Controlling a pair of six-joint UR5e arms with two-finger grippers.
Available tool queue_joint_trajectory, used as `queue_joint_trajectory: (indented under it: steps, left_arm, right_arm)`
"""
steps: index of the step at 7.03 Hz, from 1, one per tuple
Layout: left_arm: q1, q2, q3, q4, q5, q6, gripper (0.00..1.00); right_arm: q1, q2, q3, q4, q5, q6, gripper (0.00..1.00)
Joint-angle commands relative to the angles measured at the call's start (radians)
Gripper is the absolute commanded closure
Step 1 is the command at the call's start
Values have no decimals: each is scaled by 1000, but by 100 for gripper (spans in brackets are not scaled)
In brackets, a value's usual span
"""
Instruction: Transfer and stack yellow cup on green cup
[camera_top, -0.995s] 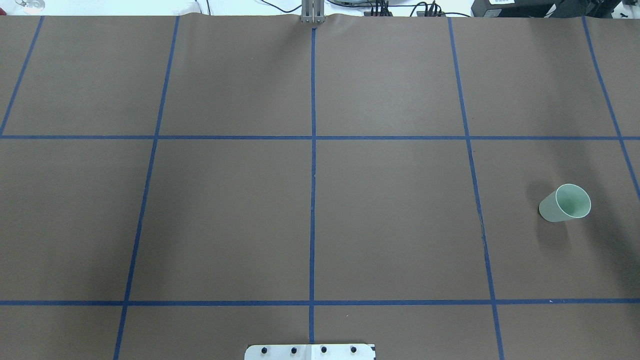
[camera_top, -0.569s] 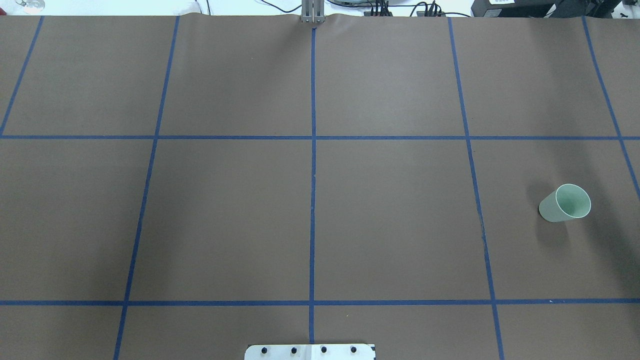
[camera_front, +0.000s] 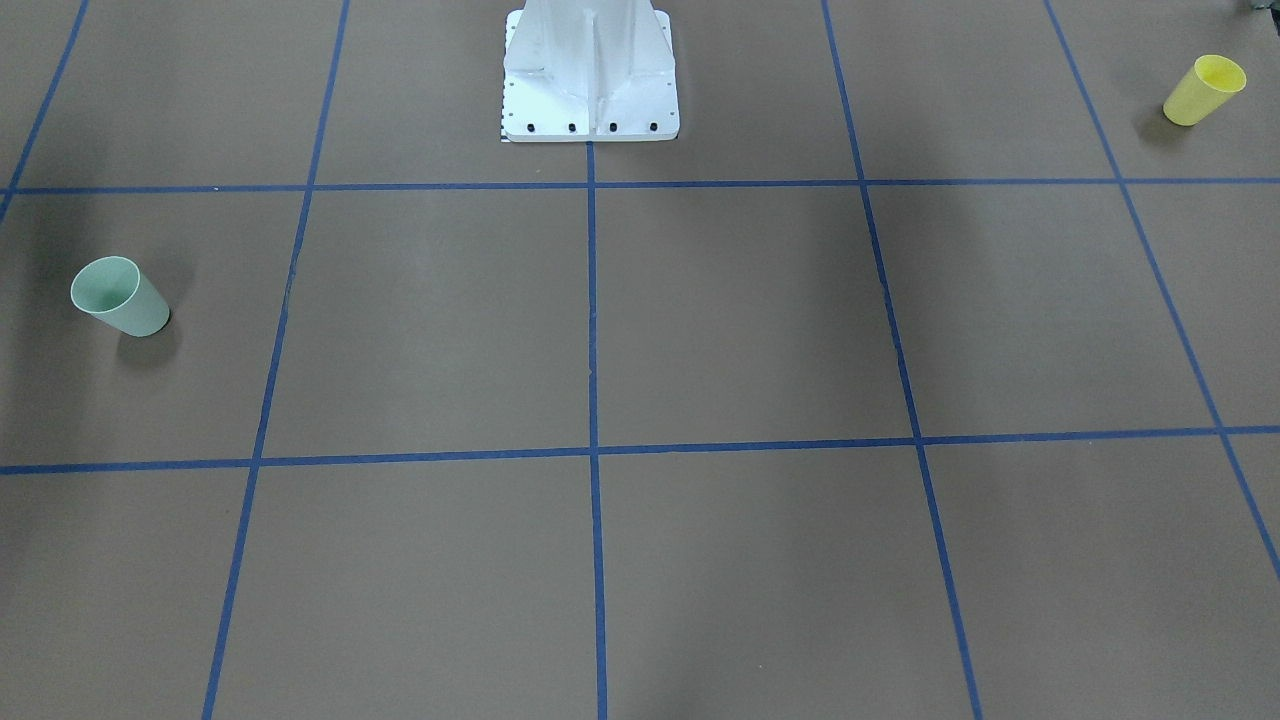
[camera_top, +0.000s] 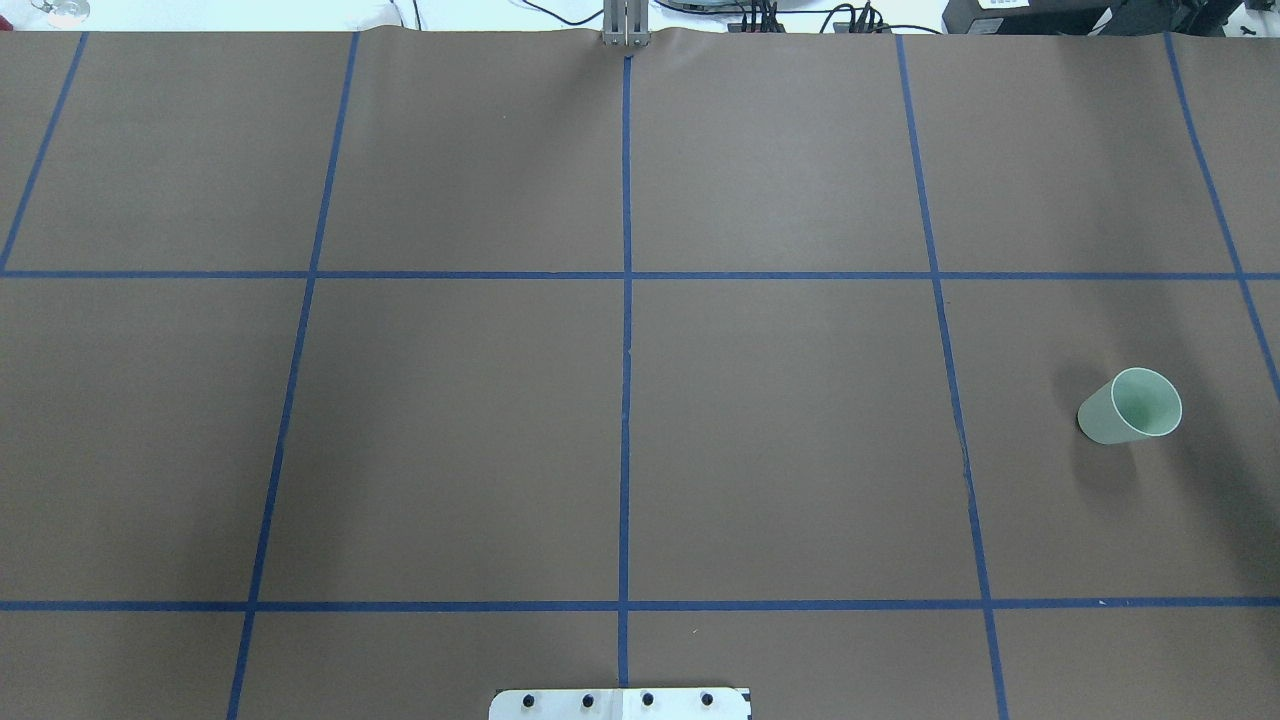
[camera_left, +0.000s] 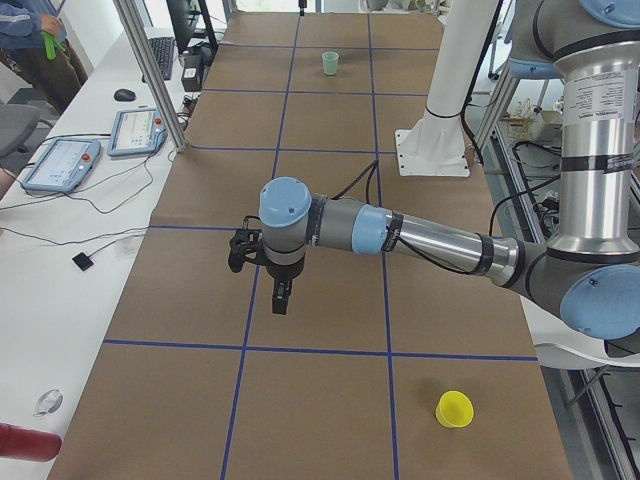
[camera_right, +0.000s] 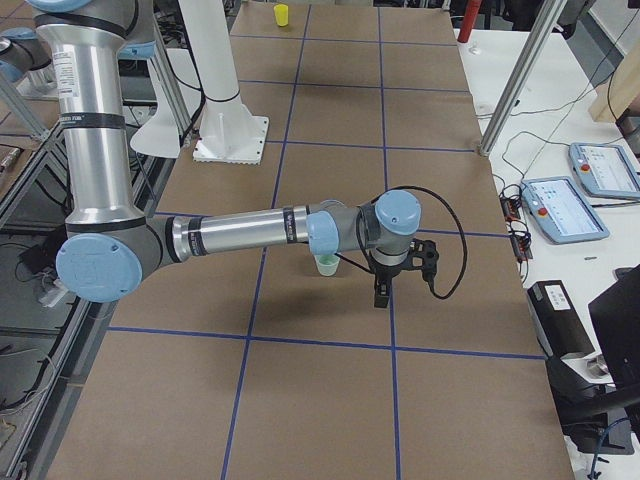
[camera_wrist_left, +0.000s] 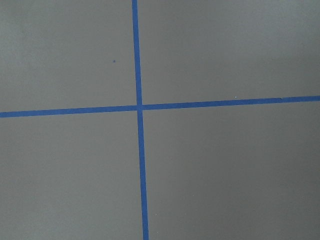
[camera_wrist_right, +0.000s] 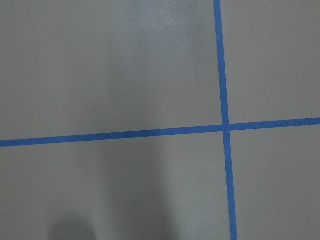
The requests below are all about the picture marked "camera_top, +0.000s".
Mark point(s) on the green plastic cup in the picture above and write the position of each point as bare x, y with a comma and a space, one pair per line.
1137, 403

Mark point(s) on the brown paper table mat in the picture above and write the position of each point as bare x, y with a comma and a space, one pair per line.
367, 375

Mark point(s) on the grey aluminium frame post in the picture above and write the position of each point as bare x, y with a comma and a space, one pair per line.
625, 23

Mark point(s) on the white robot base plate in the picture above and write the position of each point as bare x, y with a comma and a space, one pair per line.
623, 703

